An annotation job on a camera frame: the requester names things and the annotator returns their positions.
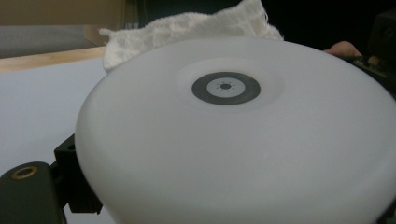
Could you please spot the white waffle cloth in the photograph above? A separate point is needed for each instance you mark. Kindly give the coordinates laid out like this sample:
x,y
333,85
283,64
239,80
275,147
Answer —
x,y
186,28

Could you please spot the white table sheet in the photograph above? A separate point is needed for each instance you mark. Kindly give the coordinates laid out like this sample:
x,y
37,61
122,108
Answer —
x,y
31,109

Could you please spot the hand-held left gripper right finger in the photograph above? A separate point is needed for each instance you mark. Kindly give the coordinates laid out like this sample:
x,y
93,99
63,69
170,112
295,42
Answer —
x,y
390,217

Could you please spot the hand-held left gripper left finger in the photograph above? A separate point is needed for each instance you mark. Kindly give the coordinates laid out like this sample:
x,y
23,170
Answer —
x,y
67,174

